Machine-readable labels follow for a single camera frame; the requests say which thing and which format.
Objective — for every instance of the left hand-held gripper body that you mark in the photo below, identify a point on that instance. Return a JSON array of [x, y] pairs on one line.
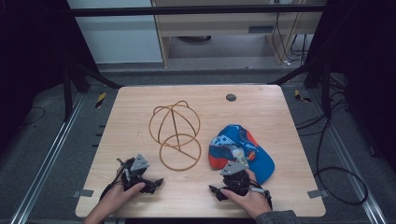
[[137, 169]]

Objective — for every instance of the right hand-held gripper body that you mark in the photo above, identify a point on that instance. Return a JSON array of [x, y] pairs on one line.
[[235, 182]]

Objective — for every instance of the blue and red cap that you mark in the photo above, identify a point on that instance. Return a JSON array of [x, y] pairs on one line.
[[263, 161]]

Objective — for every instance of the person's right hand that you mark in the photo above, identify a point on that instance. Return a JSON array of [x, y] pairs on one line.
[[252, 202]]

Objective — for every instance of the person's left hand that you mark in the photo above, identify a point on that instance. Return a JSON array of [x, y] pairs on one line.
[[116, 199]]

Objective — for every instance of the grey tape piece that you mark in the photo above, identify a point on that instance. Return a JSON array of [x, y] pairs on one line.
[[317, 193], [83, 193]]

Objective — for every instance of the yellow and black floor tape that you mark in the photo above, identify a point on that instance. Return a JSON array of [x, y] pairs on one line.
[[100, 100], [300, 96]]

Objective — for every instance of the black metal stand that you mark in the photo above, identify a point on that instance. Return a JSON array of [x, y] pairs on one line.
[[67, 93], [326, 93]]

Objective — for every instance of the white cabinet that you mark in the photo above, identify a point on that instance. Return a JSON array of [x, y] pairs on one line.
[[118, 40]]

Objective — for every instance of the black curtain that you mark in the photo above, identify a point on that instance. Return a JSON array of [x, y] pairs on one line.
[[367, 77], [28, 62]]

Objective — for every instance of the light wooden desk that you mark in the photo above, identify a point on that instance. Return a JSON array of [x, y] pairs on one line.
[[218, 23]]

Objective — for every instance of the aluminium floor rail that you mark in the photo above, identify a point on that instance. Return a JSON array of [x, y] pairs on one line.
[[351, 168], [46, 158]]

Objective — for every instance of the black horizontal frame bar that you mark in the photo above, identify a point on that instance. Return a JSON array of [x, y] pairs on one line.
[[186, 11]]

